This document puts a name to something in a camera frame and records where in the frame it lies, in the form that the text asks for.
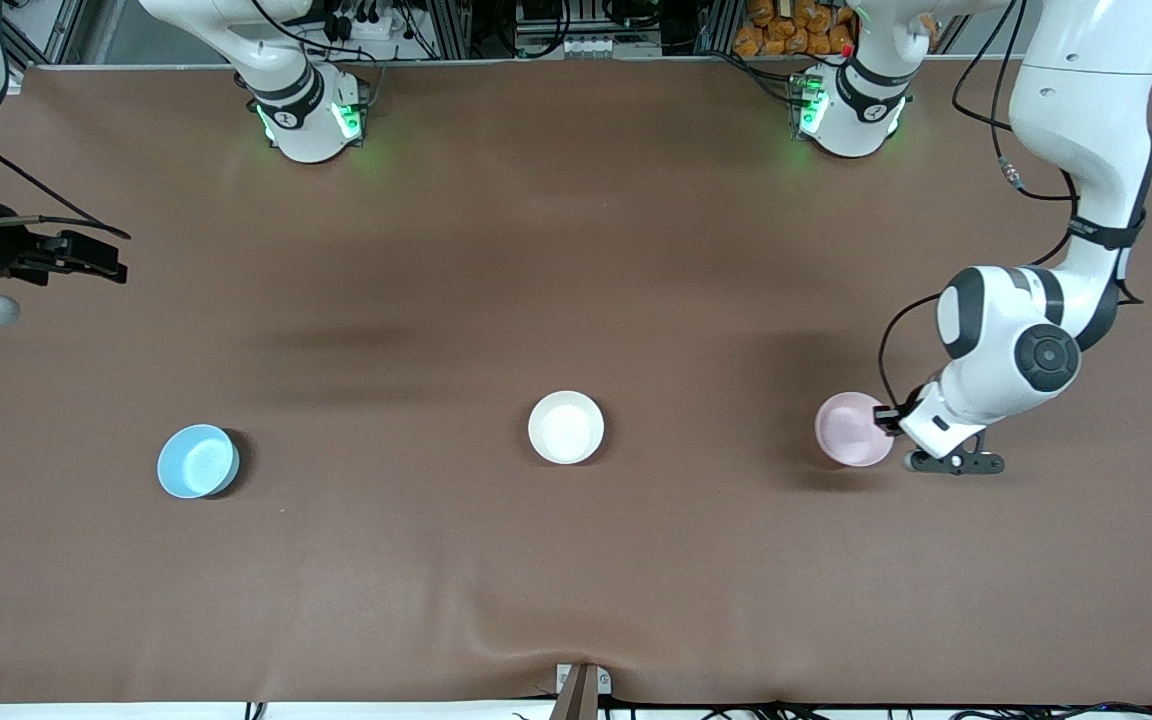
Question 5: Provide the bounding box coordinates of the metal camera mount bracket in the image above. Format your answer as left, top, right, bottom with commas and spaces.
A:
555, 662, 613, 720

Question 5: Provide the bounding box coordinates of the blue bowl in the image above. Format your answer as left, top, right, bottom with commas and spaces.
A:
157, 424, 241, 500

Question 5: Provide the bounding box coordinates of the aluminium frame profile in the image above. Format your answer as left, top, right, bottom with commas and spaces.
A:
426, 0, 474, 58
700, 0, 742, 56

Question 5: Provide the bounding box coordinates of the white bowl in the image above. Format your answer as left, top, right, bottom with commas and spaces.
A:
527, 390, 606, 466

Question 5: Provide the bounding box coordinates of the pile of orange items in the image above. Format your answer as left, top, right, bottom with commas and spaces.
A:
733, 0, 855, 58

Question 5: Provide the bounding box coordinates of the white power strip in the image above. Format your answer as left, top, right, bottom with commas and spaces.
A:
321, 0, 407, 41

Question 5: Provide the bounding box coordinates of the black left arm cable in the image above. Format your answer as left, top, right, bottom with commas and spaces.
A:
878, 0, 1082, 411

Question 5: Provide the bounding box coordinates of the pink bowl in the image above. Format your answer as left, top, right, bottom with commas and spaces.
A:
815, 391, 896, 468

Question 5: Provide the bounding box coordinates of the brown table cover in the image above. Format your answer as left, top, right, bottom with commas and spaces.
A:
0, 57, 1152, 706

